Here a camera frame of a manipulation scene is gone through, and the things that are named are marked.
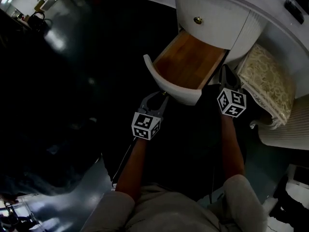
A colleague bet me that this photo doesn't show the person's grey sweatshirt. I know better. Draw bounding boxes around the person's grey sweatshirt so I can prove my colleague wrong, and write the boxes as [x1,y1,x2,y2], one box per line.
[79,174,268,232]

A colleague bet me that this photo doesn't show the white curved dressing table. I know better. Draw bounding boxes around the white curved dressing table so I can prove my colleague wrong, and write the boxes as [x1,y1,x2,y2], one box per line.
[172,0,309,151]

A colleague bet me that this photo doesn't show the person's left forearm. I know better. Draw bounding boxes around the person's left forearm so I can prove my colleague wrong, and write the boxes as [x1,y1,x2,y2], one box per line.
[115,138,148,204]

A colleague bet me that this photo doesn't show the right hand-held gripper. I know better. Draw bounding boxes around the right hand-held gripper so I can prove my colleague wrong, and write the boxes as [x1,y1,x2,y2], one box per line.
[216,64,247,118]

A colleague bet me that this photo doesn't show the large white drawer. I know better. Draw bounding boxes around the large white drawer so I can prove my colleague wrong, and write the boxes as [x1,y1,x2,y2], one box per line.
[143,29,229,106]

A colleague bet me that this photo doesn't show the black handbag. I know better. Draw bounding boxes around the black handbag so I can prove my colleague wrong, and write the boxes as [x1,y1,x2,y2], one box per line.
[28,11,53,32]

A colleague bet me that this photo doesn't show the thin white cable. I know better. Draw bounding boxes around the thin white cable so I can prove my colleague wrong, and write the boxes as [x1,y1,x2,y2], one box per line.
[112,136,136,181]

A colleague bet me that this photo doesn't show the white box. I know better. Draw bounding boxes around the white box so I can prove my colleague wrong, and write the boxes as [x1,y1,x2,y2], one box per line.
[38,0,58,11]

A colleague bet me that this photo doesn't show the person's black trousers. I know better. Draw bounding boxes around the person's black trousers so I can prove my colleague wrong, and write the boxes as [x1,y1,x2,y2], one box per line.
[102,85,247,202]

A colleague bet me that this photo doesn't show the white drawer with brass knob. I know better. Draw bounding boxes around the white drawer with brass knob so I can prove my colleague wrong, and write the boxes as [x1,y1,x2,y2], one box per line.
[173,0,251,50]

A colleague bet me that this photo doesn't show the person's right forearm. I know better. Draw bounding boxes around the person's right forearm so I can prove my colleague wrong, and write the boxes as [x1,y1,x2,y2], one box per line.
[221,115,246,186]

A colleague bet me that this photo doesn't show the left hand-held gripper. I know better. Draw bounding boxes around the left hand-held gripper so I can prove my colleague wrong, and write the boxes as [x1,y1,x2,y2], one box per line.
[131,91,170,142]

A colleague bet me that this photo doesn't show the cream upholstered stool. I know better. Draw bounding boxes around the cream upholstered stool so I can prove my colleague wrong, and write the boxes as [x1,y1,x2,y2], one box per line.
[238,43,296,130]

